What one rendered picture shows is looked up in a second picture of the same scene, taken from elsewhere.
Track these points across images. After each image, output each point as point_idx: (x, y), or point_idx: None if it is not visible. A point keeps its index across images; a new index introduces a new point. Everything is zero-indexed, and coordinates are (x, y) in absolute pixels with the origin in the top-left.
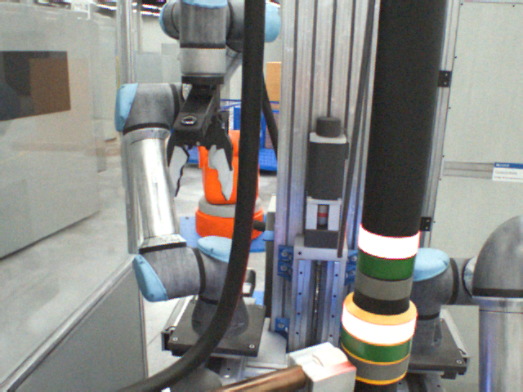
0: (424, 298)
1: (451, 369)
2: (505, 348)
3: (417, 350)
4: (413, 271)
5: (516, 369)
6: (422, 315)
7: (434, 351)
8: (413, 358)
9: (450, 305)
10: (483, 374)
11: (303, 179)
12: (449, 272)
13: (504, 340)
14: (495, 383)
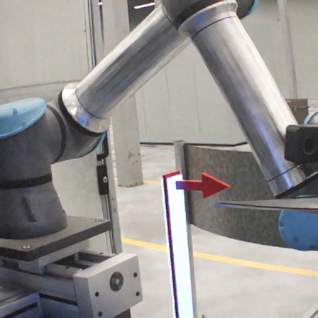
0: (39, 150)
1: (100, 229)
2: (249, 49)
3: (55, 226)
4: (19, 116)
5: (265, 67)
6: (42, 177)
7: (67, 224)
8: (58, 235)
9: (59, 157)
10: (243, 87)
11: None
12: (49, 111)
13: (245, 42)
14: (261, 86)
